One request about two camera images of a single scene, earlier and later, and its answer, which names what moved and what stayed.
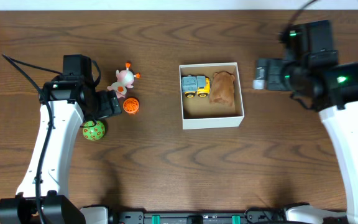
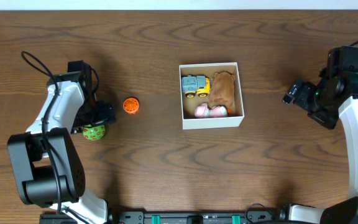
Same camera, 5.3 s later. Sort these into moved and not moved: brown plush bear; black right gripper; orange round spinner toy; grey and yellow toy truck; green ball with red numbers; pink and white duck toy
Moved: pink and white duck toy; black right gripper
Not moved: brown plush bear; green ball with red numbers; grey and yellow toy truck; orange round spinner toy
